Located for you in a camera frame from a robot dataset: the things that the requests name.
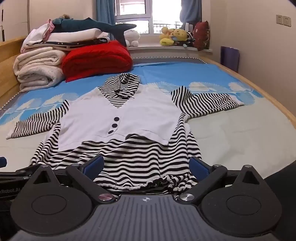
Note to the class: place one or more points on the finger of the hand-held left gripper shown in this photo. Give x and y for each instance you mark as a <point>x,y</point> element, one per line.
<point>16,174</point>
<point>2,161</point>

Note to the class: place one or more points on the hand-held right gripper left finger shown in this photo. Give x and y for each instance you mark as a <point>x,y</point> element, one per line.
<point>94,165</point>

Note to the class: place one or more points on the striped plush toy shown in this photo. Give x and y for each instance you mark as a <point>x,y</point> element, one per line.
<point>190,39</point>

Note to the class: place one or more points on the window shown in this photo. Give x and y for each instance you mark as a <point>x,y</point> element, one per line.
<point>143,14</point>

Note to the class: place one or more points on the blue curtain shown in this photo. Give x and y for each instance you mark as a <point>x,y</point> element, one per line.
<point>105,11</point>
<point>190,11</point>

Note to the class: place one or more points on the white plush toy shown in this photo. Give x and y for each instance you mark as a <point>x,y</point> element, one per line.
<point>131,37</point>

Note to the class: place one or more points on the white wall socket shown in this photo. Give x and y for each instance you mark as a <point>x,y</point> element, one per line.
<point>279,19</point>
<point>287,20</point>

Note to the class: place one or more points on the white wardrobe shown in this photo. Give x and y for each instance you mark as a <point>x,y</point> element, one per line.
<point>11,18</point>

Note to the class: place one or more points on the white speckled folded quilt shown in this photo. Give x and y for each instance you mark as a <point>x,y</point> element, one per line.
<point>39,78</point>

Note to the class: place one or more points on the white cloth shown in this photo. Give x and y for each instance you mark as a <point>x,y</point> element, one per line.
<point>37,36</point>

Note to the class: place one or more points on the blue patterned bed sheet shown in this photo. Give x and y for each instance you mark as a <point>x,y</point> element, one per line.
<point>231,139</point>

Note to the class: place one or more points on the red folded quilt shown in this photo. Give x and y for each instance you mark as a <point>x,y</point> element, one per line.
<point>97,59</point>

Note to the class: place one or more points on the pink cloth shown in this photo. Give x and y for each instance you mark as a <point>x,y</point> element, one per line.
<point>49,29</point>

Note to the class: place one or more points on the cream folded quilt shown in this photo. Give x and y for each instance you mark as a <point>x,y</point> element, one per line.
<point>39,59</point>

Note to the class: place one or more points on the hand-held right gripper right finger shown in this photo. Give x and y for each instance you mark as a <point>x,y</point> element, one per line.
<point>198,167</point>

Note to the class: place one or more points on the small brown plush toy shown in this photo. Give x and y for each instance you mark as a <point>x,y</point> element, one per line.
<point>64,17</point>

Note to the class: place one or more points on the grey bed mat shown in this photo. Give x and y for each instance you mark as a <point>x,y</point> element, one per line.
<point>166,59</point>

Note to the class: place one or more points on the dark teal shark plush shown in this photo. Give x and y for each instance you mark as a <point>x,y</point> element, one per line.
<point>92,26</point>

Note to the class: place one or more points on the yellow square plush toy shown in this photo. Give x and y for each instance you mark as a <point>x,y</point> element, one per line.
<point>180,34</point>

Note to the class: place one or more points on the yellow duck plush toy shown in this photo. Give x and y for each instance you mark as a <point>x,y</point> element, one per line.
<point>166,38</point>

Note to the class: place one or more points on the white window sill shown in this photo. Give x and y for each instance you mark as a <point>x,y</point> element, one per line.
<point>161,49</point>

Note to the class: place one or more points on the white folded blanket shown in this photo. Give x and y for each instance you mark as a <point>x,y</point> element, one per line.
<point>78,34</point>

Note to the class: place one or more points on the striped dress with white vest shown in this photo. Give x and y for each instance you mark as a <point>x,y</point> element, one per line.
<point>115,120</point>

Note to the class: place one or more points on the dark red cushion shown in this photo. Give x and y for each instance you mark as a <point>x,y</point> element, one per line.
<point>201,34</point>

